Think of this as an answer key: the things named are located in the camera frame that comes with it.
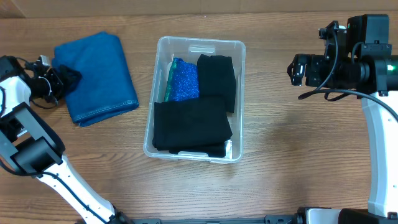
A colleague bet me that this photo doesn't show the blue denim cloth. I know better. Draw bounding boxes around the blue denim cloth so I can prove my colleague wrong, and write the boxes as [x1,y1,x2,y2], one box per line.
[52,32,139,127]

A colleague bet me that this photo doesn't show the black garment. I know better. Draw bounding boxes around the black garment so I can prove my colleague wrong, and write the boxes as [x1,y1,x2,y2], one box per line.
[169,142,226,158]
[197,54,237,113]

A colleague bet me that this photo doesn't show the blue green sequin garment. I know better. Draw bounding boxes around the blue green sequin garment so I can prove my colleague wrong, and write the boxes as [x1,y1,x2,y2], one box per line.
[164,58,200,101]

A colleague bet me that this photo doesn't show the black cloth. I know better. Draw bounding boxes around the black cloth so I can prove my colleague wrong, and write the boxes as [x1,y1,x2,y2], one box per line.
[152,96,233,149]

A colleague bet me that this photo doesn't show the clear plastic storage bin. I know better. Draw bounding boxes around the clear plastic storage bin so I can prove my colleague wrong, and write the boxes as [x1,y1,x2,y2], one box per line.
[142,35,246,164]

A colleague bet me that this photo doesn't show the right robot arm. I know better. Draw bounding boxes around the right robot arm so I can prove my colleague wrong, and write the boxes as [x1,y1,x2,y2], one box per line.
[287,14,397,223]

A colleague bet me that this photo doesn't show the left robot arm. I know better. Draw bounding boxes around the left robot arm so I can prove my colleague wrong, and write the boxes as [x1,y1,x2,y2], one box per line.
[1,55,131,223]

